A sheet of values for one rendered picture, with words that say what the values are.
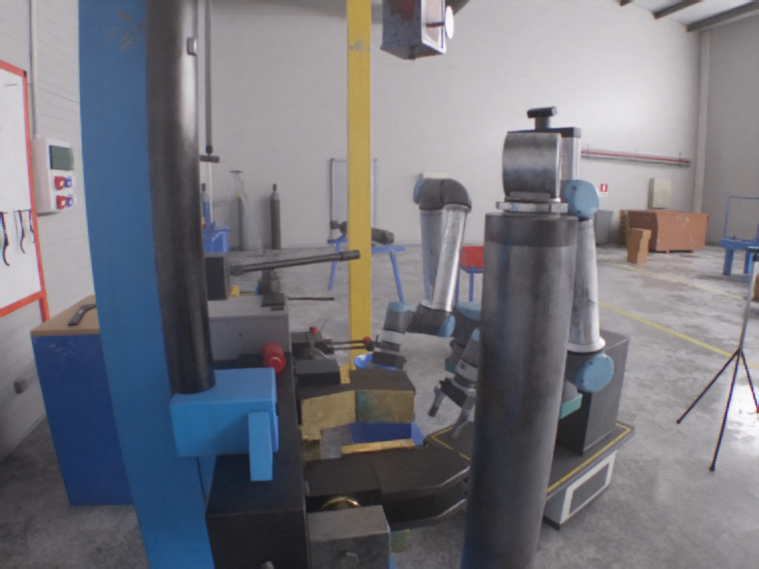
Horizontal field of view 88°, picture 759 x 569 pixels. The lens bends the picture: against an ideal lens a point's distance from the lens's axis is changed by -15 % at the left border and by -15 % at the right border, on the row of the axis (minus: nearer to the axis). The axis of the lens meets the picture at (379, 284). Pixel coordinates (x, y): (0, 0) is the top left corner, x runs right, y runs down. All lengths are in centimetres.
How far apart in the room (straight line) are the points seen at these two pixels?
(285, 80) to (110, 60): 1104
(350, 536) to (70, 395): 187
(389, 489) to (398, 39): 95
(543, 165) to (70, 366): 210
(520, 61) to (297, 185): 689
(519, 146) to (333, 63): 1116
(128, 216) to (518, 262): 78
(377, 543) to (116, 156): 81
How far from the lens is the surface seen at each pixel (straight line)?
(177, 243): 79
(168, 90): 80
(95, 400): 242
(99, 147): 94
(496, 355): 108
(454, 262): 189
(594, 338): 170
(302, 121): 1177
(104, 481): 264
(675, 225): 1334
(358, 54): 363
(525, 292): 102
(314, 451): 108
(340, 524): 81
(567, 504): 227
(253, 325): 130
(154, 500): 114
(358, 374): 135
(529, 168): 103
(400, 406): 126
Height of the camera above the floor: 153
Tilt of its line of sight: 12 degrees down
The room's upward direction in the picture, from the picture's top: straight up
